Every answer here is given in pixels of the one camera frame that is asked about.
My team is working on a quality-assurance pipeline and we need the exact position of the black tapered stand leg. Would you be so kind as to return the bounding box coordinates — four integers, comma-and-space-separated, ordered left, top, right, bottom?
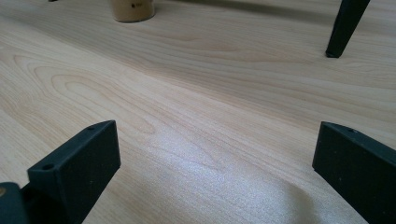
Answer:
325, 0, 372, 59

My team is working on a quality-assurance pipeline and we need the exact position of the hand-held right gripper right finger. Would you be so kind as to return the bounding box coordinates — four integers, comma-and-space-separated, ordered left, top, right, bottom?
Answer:
311, 121, 396, 224

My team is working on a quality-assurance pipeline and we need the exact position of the beige cylindrical container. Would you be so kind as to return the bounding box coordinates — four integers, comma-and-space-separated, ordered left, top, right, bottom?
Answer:
108, 0, 156, 23

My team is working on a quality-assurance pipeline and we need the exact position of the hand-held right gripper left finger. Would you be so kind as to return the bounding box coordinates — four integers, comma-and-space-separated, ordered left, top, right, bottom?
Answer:
22, 119, 121, 224

